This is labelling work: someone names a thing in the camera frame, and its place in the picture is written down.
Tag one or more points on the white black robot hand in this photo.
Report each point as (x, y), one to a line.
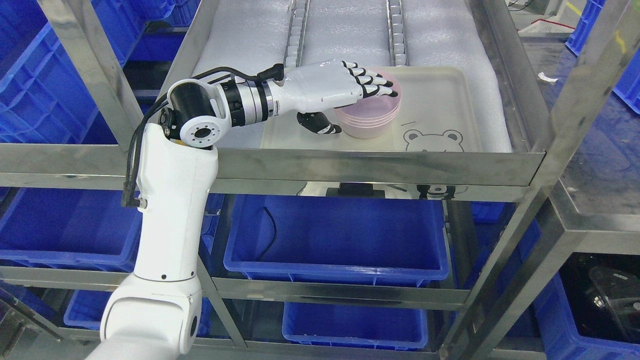
(314, 88)

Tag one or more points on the pink ikea bowl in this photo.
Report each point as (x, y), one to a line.
(372, 100)

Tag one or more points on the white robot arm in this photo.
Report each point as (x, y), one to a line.
(154, 314)

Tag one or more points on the stack of pink bowls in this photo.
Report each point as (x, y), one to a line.
(366, 121)

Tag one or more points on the large blue bin under shelf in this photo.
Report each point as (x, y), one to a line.
(361, 241)

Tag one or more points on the stainless steel table shelf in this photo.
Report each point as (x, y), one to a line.
(599, 188)

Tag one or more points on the stainless steel rack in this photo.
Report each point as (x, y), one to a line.
(531, 178)

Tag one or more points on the white bear tray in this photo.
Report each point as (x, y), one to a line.
(436, 115)

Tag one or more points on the black helmet with visor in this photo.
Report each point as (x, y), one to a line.
(603, 292)

